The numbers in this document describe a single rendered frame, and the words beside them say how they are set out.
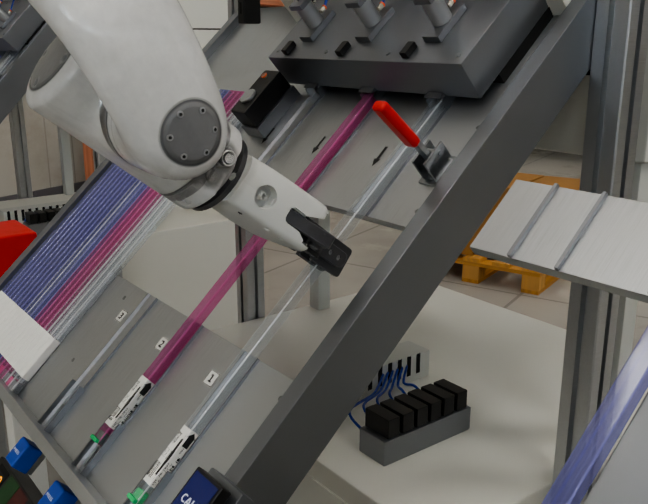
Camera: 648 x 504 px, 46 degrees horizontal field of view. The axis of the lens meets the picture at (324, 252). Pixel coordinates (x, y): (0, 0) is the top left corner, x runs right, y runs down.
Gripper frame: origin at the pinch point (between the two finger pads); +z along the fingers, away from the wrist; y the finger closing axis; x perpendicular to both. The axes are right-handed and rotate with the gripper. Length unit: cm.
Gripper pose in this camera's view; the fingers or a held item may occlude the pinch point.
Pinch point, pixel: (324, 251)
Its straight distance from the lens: 75.8
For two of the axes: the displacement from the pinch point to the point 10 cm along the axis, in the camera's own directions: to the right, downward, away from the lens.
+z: 6.3, 4.6, 6.3
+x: -4.9, 8.6, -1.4
